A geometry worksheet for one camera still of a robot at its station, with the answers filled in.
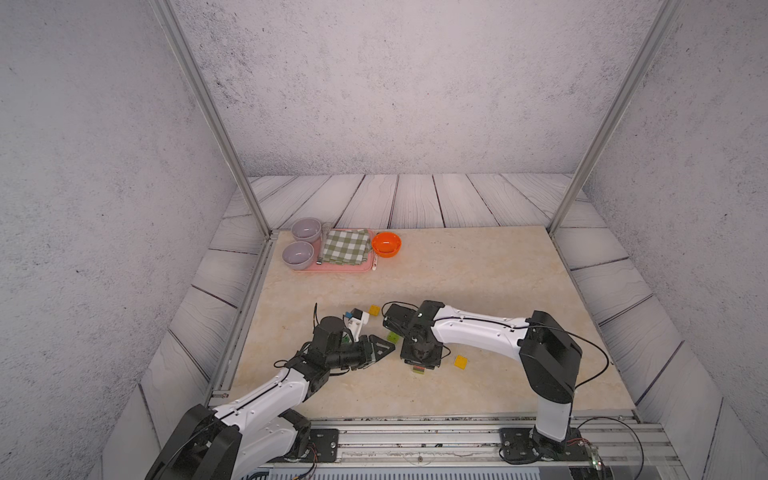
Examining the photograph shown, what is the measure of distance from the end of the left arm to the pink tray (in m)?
0.38

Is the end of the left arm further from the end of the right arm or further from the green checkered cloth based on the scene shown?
the green checkered cloth

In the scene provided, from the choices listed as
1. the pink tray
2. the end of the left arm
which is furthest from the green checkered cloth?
the end of the left arm

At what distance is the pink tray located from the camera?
3.62 ft

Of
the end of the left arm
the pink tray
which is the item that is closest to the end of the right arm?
the end of the left arm

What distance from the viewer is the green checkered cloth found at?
1131 millimetres

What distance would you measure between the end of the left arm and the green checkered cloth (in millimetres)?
425

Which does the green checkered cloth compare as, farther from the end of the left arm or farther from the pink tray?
the end of the left arm
